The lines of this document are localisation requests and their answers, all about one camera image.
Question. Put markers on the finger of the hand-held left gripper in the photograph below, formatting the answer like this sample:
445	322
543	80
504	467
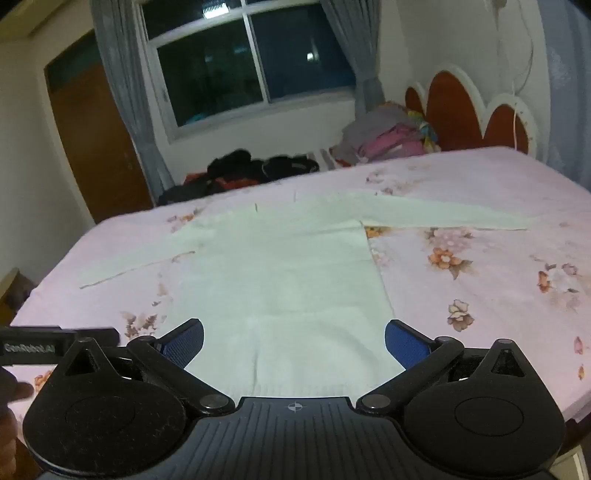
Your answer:
108	336

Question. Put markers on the grey curtain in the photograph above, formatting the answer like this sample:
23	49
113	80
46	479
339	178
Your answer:
134	120
364	69

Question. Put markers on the red scalloped headboard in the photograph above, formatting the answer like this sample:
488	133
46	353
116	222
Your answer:
450	110

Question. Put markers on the white framed window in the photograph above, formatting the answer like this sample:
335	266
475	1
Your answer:
240	69

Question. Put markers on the person's left hand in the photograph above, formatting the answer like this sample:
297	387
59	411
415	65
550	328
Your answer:
21	391

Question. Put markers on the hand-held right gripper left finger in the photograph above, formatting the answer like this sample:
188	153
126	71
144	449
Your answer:
184	345

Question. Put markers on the white knit sweater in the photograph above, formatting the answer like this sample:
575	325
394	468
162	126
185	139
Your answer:
286	286

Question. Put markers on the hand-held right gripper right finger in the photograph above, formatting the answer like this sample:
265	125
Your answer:
406	345

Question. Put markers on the pile of folded clothes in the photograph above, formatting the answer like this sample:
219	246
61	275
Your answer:
388	134

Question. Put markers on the brown wooden door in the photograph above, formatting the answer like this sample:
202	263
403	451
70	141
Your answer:
92	138

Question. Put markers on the pink floral bed sheet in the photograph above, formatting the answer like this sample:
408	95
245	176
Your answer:
485	277

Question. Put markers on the pile of black clothes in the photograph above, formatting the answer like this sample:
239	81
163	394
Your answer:
240	168

